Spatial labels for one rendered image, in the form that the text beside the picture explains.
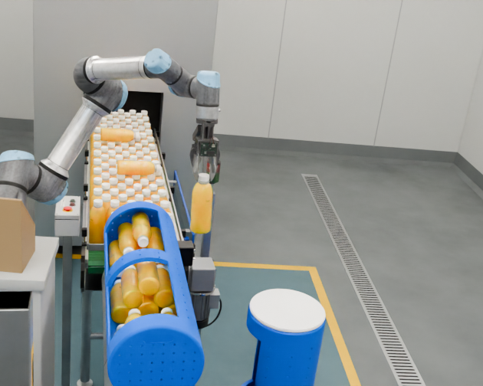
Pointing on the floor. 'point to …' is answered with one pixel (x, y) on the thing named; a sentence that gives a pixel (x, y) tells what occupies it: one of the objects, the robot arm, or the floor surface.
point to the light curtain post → (14, 338)
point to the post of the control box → (67, 310)
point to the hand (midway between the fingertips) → (203, 176)
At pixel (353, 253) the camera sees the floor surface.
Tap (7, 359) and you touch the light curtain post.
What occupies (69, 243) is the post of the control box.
